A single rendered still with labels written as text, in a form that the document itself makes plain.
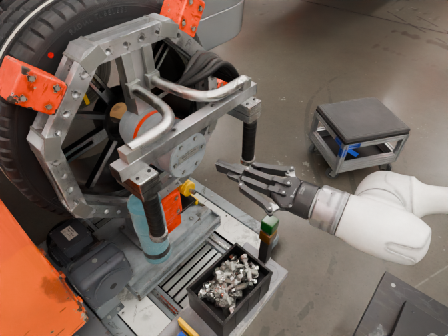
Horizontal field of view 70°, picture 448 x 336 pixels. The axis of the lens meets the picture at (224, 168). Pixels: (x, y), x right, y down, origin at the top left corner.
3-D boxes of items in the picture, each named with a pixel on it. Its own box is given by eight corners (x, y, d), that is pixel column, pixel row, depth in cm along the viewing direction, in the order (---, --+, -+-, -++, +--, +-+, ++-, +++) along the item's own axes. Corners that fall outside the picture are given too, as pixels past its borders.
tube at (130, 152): (139, 92, 78) (130, 49, 71) (195, 123, 69) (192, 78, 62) (73, 125, 68) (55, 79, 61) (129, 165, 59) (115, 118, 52)
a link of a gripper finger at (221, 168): (244, 179, 74) (242, 181, 74) (218, 169, 77) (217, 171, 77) (243, 171, 72) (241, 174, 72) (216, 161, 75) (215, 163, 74)
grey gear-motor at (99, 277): (89, 240, 153) (63, 191, 128) (145, 297, 133) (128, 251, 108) (53, 266, 143) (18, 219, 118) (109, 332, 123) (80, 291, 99)
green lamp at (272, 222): (267, 220, 94) (268, 211, 92) (279, 227, 93) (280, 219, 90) (259, 229, 92) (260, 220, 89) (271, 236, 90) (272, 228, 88)
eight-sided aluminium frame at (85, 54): (206, 149, 124) (199, -5, 86) (219, 157, 121) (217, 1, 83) (81, 240, 94) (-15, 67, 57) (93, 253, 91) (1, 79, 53)
